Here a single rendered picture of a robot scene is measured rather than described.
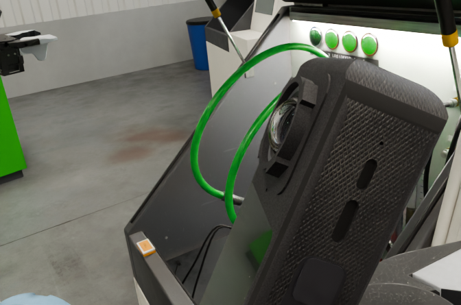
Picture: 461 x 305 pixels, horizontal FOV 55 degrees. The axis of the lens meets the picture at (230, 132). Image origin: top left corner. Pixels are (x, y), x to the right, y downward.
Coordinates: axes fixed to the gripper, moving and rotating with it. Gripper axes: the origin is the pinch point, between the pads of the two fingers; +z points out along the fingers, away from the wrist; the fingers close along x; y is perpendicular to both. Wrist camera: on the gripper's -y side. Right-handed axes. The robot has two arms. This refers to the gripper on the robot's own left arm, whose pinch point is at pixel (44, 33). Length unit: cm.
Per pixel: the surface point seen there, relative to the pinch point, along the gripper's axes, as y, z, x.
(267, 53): -5, 7, 63
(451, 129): 8, 27, 93
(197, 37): 139, 439, -346
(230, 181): 12, -9, 68
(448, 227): 9, -3, 101
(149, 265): 44, -9, 46
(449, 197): 5, -3, 100
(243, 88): 14, 31, 41
